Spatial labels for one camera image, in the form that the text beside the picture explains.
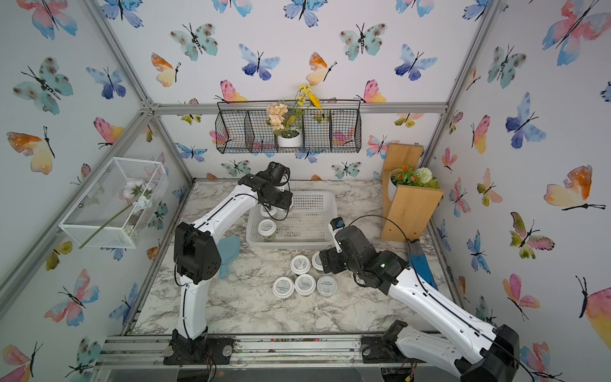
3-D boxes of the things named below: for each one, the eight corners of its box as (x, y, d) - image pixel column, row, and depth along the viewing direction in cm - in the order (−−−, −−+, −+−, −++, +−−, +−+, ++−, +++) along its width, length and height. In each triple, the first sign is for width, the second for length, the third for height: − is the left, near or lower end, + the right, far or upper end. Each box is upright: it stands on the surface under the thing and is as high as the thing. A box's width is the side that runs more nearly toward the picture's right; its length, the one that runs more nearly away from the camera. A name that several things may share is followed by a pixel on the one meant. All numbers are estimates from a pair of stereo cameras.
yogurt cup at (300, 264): (300, 283, 89) (299, 275, 84) (289, 271, 92) (287, 262, 87) (313, 272, 92) (313, 263, 86) (301, 260, 95) (301, 251, 90)
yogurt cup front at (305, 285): (295, 300, 86) (294, 292, 80) (296, 282, 90) (295, 274, 84) (316, 300, 86) (316, 292, 80) (316, 282, 90) (316, 274, 84)
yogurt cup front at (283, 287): (274, 302, 85) (271, 295, 79) (276, 284, 89) (273, 276, 83) (294, 302, 85) (292, 295, 79) (295, 284, 89) (293, 276, 83)
